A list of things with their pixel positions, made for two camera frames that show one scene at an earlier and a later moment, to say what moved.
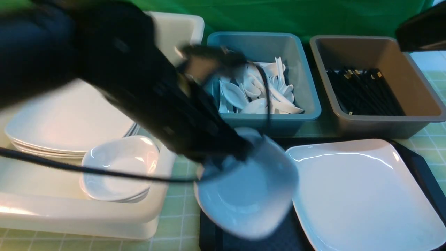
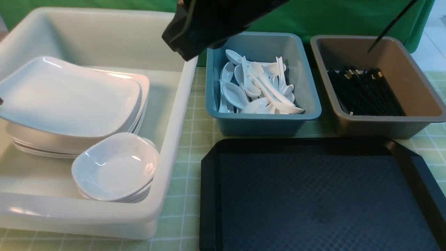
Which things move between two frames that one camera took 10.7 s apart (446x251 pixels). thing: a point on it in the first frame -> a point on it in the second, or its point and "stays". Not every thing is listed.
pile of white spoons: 244,92 stays
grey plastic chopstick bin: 421,104 stays
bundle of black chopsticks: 368,92 stays
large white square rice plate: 360,195 -> 54,108
